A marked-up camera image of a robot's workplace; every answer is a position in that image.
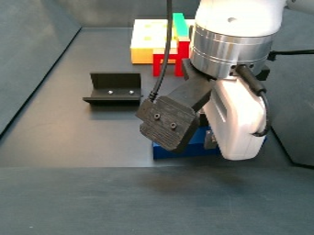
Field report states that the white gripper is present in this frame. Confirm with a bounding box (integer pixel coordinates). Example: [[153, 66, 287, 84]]
[[202, 79, 264, 161]]

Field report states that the blue long block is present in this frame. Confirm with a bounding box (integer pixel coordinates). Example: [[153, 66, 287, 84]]
[[152, 127, 264, 161]]

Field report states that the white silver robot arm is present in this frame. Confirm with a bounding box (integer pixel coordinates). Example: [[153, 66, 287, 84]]
[[188, 0, 314, 161]]

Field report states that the yellow slotted board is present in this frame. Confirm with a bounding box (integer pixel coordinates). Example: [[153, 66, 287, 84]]
[[129, 19, 188, 64]]

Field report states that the red comb-shaped block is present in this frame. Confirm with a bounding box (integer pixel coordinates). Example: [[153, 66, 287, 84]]
[[152, 37, 189, 77]]

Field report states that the green long block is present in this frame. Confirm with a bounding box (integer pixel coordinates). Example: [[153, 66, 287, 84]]
[[172, 13, 188, 41]]

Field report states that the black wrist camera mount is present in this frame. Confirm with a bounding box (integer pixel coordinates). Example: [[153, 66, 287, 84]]
[[136, 59, 213, 152]]

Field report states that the black camera cable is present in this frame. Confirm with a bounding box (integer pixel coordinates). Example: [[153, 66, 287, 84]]
[[146, 0, 173, 103]]

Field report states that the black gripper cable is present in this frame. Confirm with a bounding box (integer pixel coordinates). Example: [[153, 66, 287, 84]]
[[233, 49, 314, 138]]

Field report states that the black angle bracket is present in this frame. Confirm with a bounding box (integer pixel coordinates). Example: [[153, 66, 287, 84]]
[[82, 72, 141, 106]]

